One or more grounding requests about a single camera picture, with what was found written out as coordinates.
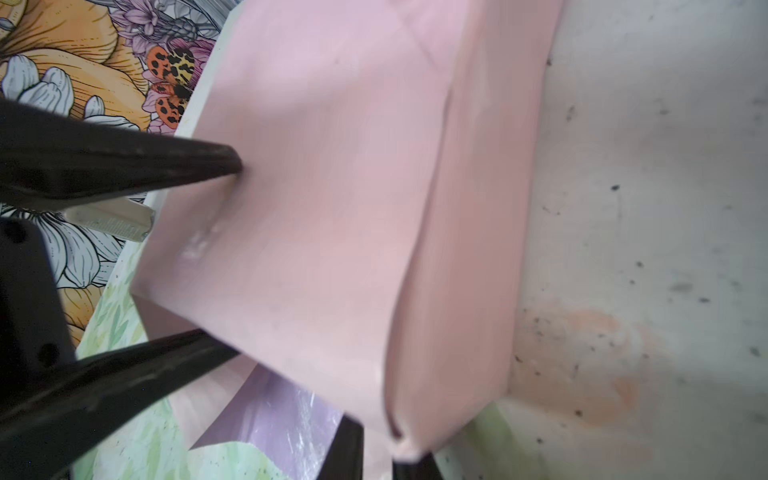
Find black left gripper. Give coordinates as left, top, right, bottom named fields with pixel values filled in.
left=1, top=100, right=242, bottom=479

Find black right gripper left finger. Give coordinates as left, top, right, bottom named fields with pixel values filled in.
left=316, top=416, right=364, bottom=480

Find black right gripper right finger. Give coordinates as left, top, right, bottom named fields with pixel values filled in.
left=392, top=454, right=443, bottom=480

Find purple and pink wrapping paper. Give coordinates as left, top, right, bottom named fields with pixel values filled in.
left=131, top=1, right=561, bottom=475

